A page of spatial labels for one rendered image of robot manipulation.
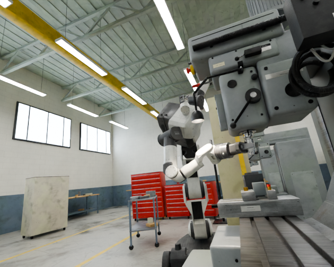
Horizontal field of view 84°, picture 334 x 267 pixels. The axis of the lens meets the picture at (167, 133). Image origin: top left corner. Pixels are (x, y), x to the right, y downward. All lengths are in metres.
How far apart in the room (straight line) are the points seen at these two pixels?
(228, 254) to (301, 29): 0.87
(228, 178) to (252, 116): 1.86
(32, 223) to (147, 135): 7.29
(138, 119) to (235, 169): 9.86
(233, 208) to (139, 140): 10.87
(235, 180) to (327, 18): 2.20
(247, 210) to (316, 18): 0.79
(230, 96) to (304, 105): 0.31
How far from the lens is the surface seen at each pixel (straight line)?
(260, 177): 1.46
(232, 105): 0.99
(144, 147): 11.42
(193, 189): 1.58
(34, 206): 6.50
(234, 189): 2.75
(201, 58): 1.11
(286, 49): 1.12
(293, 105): 0.99
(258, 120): 0.97
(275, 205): 1.01
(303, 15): 0.88
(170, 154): 1.19
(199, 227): 1.71
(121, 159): 12.18
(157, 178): 6.11
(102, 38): 7.67
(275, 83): 1.01
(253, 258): 0.56
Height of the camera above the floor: 1.10
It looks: 15 degrees up
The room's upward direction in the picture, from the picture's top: 6 degrees counter-clockwise
